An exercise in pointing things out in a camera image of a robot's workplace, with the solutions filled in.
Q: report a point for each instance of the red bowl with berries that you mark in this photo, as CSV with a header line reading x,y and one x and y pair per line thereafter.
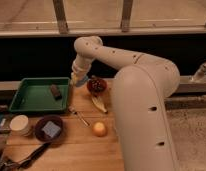
x,y
96,86

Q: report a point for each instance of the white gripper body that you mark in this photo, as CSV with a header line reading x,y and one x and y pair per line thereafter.
x,y
74,78

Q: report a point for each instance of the dark brown bowl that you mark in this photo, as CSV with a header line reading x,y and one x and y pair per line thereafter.
x,y
40,135

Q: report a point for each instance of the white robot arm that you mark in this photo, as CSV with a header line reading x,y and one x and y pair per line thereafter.
x,y
139,89

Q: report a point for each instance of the black handled tool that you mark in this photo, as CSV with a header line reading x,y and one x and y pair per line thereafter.
x,y
7,164

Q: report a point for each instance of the blue object at edge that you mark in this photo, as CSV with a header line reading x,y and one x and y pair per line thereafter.
x,y
4,128

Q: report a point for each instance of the orange fruit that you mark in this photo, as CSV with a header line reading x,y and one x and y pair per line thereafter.
x,y
99,129

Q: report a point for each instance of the blue grey sponge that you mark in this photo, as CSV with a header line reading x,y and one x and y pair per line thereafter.
x,y
51,129

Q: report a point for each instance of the dark brown block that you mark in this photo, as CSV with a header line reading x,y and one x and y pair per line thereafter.
x,y
55,92

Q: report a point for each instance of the metal spoon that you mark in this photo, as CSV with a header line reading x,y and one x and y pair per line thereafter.
x,y
74,112

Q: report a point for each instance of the green plastic tray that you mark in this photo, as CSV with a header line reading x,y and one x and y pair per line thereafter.
x,y
34,96

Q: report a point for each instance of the white round container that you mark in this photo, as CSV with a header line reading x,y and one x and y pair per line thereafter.
x,y
20,125

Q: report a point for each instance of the yellow banana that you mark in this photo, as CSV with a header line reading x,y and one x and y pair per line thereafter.
x,y
98,102

